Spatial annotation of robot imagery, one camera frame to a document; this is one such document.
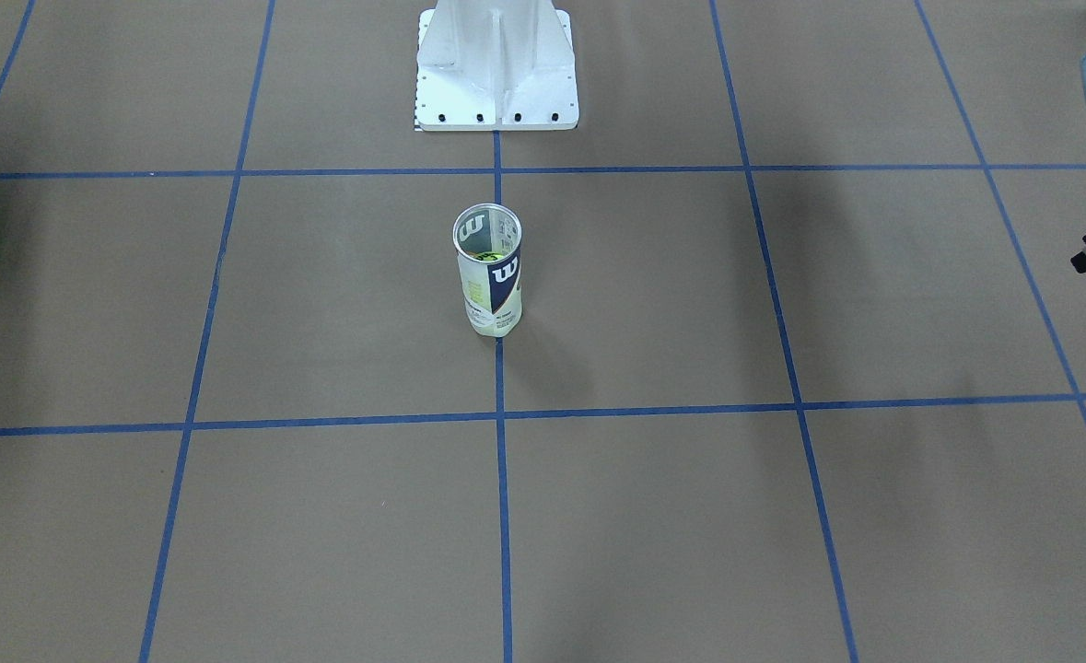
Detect yellow tennis ball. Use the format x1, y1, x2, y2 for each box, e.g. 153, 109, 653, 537
460, 249, 512, 263

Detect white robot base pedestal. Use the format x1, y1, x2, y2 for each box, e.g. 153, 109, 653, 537
414, 1, 580, 132

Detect white tennis ball can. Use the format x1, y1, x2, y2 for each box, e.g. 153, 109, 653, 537
451, 203, 525, 337

